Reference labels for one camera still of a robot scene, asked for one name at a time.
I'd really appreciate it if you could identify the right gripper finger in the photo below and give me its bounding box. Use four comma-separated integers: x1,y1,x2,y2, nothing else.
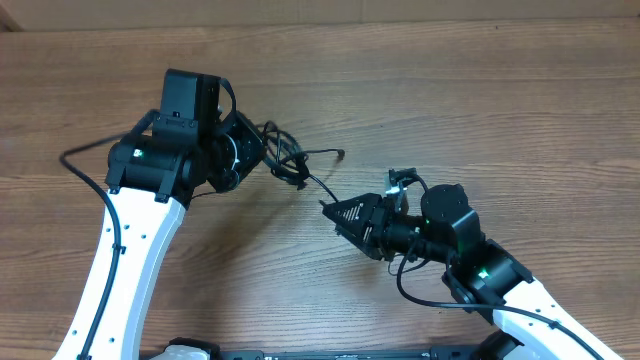
322,193,382,235
335,220,385,260

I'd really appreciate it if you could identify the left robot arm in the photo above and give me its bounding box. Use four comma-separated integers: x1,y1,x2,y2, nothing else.
55,69,264,359

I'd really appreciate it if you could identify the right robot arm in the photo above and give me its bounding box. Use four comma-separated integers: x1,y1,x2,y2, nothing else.
323,184,618,359

